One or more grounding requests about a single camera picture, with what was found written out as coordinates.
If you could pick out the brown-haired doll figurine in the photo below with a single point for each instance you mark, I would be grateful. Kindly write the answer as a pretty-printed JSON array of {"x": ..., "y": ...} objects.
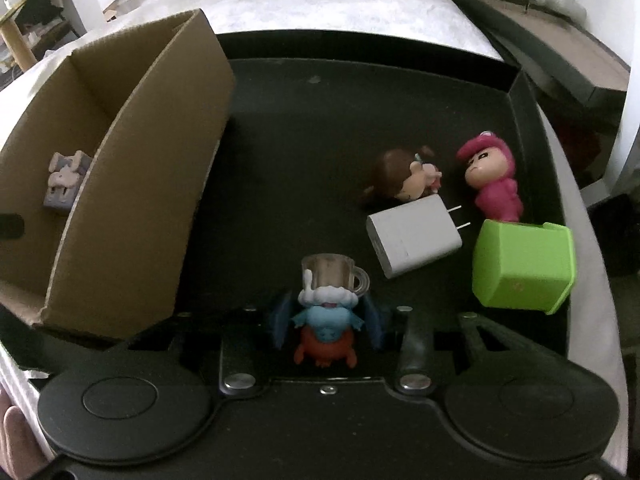
[{"x": 395, "y": 175}]

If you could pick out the white wall charger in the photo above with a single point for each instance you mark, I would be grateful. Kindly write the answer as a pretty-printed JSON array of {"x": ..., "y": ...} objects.
[{"x": 415, "y": 235}]

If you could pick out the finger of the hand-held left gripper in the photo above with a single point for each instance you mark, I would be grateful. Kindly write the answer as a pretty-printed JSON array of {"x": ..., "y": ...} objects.
[{"x": 10, "y": 226}]

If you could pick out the black tray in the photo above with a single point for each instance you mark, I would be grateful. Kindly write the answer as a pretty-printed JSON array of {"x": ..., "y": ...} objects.
[{"x": 320, "y": 135}]

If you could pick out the brown cardboard box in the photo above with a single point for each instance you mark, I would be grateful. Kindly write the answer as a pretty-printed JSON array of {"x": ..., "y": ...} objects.
[{"x": 150, "y": 160}]

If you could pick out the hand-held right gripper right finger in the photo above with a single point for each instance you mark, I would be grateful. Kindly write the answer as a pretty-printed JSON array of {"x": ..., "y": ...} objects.
[{"x": 375, "y": 325}]

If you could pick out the pink hooded figurine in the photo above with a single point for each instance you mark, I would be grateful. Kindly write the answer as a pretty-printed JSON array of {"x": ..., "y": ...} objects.
[{"x": 495, "y": 180}]

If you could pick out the dark bedside bench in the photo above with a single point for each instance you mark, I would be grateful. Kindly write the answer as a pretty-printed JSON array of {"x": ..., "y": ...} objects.
[{"x": 550, "y": 45}]

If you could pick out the round wooden table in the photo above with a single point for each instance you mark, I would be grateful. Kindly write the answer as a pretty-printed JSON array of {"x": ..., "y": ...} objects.
[{"x": 20, "y": 35}]

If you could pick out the green toy bin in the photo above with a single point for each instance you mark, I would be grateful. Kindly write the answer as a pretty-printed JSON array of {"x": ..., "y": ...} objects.
[{"x": 520, "y": 260}]

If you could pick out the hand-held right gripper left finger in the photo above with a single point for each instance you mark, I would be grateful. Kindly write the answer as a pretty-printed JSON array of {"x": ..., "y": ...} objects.
[{"x": 281, "y": 321}]

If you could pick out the grey bunny figurine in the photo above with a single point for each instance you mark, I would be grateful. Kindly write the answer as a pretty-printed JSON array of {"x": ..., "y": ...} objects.
[{"x": 67, "y": 180}]

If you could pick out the blue figurine with cup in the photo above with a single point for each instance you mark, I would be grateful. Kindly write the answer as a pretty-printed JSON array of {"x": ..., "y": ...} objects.
[{"x": 325, "y": 320}]

